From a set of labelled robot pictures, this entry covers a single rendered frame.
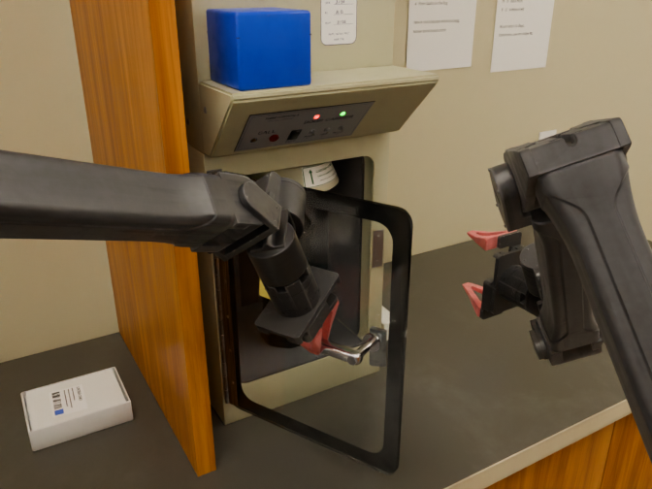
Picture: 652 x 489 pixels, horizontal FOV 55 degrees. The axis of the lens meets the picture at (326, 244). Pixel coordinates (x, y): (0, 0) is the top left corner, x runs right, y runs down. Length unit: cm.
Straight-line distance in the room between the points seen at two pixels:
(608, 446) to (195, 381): 83
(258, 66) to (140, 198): 30
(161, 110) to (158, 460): 56
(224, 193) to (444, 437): 64
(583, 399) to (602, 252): 78
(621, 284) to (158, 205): 37
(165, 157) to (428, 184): 105
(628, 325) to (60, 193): 41
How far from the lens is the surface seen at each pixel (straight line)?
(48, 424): 113
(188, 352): 90
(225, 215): 60
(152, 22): 76
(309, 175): 101
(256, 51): 79
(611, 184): 49
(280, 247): 66
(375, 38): 100
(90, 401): 116
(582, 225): 49
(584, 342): 88
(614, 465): 145
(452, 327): 139
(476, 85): 175
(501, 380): 125
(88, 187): 51
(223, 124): 82
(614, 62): 217
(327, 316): 78
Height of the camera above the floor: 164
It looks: 23 degrees down
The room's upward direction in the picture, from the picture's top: straight up
